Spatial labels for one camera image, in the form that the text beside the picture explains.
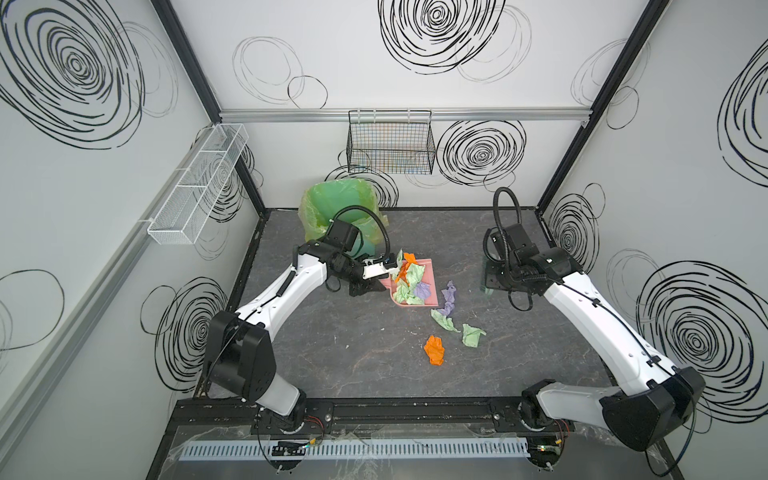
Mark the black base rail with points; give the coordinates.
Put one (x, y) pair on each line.
(498, 410)

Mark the purple paper scrap centre right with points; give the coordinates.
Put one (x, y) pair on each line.
(422, 290)

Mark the orange paper scrap far right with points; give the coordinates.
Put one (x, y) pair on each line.
(406, 261)

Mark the pink plastic dustpan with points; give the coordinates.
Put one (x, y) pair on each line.
(387, 282)

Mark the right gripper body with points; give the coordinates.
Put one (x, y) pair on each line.
(496, 279)

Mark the small green scrap right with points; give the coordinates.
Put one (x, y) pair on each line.
(443, 321)

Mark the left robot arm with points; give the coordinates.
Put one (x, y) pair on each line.
(239, 355)

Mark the green trash bin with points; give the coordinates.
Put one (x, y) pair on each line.
(360, 240)

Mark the teal hand brush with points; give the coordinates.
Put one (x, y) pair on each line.
(487, 282)

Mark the yellow-green bin liner bag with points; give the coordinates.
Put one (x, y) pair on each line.
(333, 207)

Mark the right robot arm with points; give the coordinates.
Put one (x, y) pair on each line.
(651, 397)

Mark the green paper scrap front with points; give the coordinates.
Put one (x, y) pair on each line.
(471, 336)

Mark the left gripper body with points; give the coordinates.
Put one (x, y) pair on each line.
(362, 281)

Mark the grey slotted cable duct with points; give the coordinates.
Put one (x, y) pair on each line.
(350, 449)

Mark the black wire basket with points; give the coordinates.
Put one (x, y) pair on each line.
(391, 141)

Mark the white mesh wall shelf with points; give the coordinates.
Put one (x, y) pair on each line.
(187, 208)

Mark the orange paper scrap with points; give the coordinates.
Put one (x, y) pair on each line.
(406, 261)
(434, 350)

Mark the orange paper scrap centre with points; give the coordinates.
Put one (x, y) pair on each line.
(434, 350)

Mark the purple paper scrap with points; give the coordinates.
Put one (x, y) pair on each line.
(422, 290)
(449, 298)

